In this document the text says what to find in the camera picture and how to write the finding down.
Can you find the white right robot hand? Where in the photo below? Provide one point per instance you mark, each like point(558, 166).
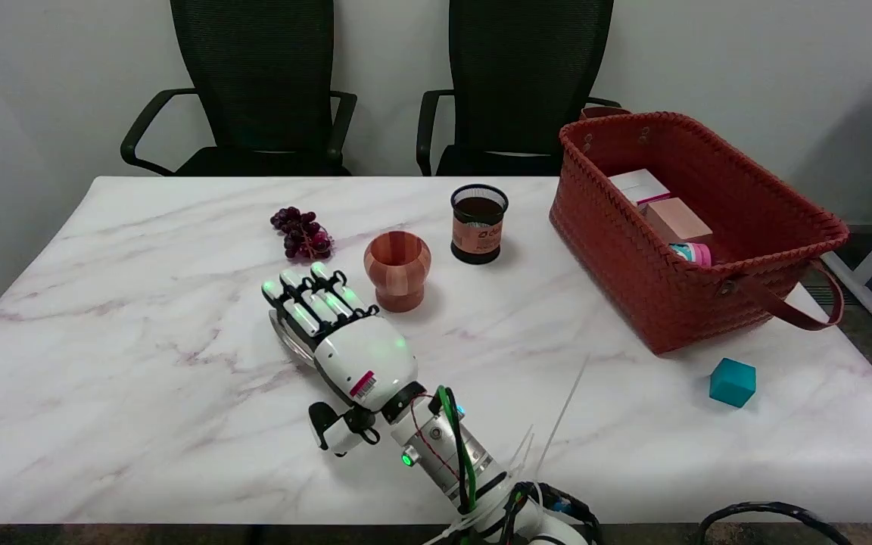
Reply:
point(364, 356)

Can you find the pale pink box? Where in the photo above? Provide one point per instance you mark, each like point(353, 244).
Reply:
point(677, 219)

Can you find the black mesh pen container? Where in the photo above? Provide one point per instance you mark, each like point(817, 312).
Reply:
point(478, 235)

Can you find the shiny metal scoop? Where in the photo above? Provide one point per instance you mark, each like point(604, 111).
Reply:
point(288, 344)

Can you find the teal and pink container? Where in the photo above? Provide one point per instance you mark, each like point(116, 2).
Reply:
point(693, 253)

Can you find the teal foam cube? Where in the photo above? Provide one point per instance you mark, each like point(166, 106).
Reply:
point(731, 382)

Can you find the black mesh office chair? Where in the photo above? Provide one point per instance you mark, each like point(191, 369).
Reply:
point(262, 76)
point(527, 76)

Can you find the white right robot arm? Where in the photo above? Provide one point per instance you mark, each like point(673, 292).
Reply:
point(440, 446)

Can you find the red woven basket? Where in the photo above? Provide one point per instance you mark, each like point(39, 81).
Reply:
point(633, 272)

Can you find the striped wooden vase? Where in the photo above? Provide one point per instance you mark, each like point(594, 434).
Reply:
point(397, 265)

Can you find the white cardboard box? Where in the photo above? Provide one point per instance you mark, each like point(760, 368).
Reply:
point(636, 185)

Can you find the white zip tie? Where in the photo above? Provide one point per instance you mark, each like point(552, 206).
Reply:
point(565, 409)

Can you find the purple grape bunch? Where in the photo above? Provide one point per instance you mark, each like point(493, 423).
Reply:
point(303, 235)

